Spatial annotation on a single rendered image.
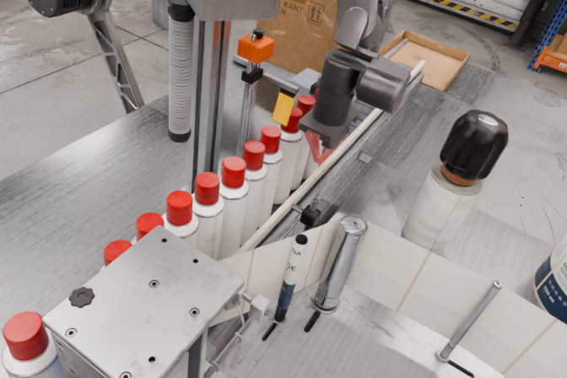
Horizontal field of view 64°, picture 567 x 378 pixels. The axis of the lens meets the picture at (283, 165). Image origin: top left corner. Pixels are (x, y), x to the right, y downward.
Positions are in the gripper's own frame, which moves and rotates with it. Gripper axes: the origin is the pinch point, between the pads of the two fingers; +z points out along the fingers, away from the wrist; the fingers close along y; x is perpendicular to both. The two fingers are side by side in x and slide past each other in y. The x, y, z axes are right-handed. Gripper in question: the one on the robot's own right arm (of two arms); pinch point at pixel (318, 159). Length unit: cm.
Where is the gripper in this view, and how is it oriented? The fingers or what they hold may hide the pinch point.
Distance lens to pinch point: 80.7
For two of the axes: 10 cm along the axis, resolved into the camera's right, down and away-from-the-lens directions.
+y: 5.1, -4.9, 7.0
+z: -1.5, 7.6, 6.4
